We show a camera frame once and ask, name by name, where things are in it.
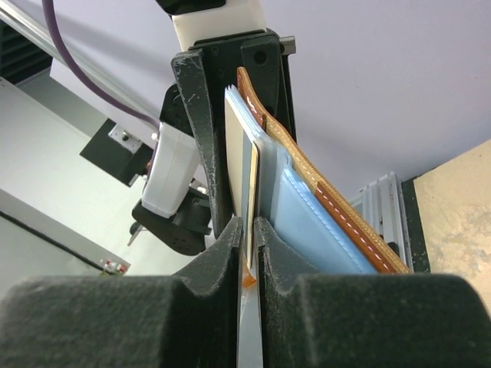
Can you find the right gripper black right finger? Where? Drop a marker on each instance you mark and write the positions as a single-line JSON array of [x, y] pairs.
[[311, 319]]

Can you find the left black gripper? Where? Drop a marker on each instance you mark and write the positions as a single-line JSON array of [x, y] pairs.
[[204, 71]]

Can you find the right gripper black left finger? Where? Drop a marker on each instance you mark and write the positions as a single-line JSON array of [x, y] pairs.
[[187, 319]]

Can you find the gold credit card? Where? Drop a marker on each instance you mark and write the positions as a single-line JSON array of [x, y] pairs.
[[249, 179]]

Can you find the brown leather card holder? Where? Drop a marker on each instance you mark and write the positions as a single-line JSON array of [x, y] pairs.
[[307, 212]]

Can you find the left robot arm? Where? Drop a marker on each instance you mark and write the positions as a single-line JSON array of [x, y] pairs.
[[187, 193]]

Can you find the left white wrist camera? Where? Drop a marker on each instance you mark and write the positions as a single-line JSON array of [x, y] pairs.
[[194, 21]]

